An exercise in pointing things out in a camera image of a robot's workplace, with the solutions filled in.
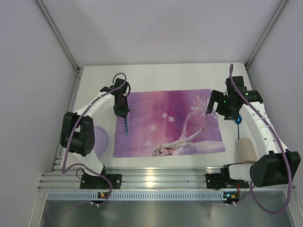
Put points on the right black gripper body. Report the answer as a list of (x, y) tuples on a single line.
[(230, 114)]

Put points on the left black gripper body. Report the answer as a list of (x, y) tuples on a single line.
[(121, 110)]

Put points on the blue spoon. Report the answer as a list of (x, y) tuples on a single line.
[(238, 122)]

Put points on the fork with teal handle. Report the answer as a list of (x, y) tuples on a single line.
[(126, 126)]

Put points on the lilac plastic plate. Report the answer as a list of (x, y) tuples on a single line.
[(101, 141)]

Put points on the purple printed cloth placemat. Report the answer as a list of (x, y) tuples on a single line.
[(168, 123)]

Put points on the beige paper cup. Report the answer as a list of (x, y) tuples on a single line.
[(246, 152)]

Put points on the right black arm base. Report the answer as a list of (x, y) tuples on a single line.
[(217, 182)]

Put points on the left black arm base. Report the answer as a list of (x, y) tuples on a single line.
[(96, 182)]

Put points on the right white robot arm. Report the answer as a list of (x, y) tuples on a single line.
[(275, 164)]

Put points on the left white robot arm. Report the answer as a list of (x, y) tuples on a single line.
[(78, 135)]

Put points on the aluminium mounting rail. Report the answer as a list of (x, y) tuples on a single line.
[(150, 178)]

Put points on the left aluminium frame post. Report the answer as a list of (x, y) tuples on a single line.
[(55, 30)]

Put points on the aluminium frame post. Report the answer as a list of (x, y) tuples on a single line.
[(55, 30), (264, 35)]

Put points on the slotted grey cable duct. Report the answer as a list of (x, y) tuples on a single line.
[(143, 196)]

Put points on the right aluminium frame post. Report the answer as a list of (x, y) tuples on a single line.
[(264, 35)]

